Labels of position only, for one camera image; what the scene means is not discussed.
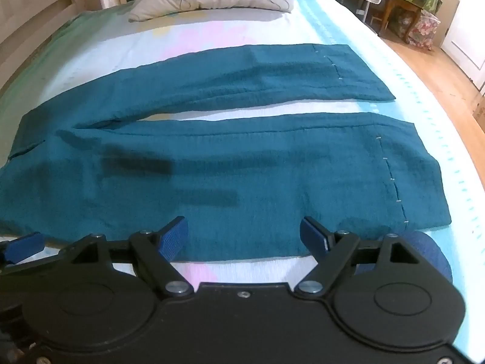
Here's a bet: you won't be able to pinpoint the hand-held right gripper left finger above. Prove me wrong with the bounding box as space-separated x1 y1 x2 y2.
62 217 192 296

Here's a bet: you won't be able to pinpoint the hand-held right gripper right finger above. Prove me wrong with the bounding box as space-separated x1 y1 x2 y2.
295 217 430 295

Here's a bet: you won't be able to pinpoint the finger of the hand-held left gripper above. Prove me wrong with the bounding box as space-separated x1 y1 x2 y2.
0 232 46 268

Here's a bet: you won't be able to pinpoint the teal pants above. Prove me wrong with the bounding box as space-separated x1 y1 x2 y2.
0 42 453 263

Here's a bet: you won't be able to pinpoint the floral storage bag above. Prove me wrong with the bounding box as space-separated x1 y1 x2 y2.
407 9 440 51

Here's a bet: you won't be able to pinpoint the large floral pillow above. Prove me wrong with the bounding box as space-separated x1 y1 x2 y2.
128 0 296 22

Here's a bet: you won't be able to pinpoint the wooden headboard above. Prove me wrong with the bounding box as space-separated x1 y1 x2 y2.
0 0 131 95

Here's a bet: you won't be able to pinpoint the wooden side table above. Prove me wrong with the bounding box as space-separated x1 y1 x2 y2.
369 0 423 44

